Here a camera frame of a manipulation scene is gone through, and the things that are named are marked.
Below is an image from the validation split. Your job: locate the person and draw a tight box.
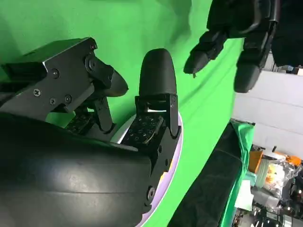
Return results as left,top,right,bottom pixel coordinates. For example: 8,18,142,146
271,0,303,68

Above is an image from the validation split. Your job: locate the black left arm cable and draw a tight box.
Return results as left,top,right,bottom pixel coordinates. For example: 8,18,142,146
238,0,265,35

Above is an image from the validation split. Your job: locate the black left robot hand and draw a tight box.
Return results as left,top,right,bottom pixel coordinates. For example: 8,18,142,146
184,0,280,93

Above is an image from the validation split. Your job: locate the orange box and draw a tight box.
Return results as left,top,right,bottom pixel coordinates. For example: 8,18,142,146
248,150,264,173

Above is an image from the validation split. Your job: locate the bright green table cloth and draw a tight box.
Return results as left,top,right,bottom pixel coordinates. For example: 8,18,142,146
0,0,246,227

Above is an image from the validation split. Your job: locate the black drape cloth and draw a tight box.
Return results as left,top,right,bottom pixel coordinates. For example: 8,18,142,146
167,120,245,227

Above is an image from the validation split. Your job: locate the lilac plate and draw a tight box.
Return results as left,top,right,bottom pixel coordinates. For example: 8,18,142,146
113,111,185,227

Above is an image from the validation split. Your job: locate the clear plastic bag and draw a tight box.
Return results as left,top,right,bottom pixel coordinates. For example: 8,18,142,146
260,153,303,197

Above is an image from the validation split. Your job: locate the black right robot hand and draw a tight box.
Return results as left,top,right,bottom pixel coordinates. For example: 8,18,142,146
0,36,183,227

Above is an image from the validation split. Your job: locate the dark green draped cloth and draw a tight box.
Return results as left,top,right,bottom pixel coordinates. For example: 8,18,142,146
231,119,257,213

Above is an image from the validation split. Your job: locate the black workshop machine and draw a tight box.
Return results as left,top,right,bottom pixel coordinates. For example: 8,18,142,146
236,186,303,227

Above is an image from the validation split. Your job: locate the aluminium profile frame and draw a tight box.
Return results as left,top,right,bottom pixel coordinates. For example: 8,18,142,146
272,63,303,76

